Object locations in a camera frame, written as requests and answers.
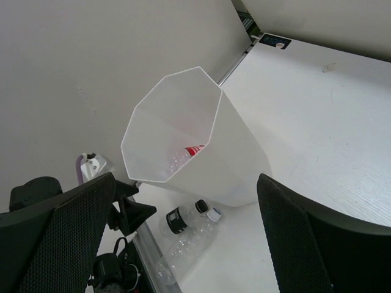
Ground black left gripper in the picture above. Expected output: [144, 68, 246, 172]
[1, 173, 116, 292]

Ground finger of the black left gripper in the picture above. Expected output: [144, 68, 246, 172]
[108, 180, 156, 236]

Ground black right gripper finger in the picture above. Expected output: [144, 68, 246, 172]
[257, 174, 390, 292]

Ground blue label plastic bottle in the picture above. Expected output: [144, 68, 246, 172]
[166, 148, 192, 177]

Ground red label plastic bottle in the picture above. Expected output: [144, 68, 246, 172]
[184, 145, 205, 157]

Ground white octagonal bin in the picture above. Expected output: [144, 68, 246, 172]
[120, 67, 271, 208]

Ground black label plastic bottle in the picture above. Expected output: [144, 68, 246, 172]
[159, 199, 209, 238]

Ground clear unlabeled plastic bottle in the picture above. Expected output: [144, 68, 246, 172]
[155, 207, 222, 285]

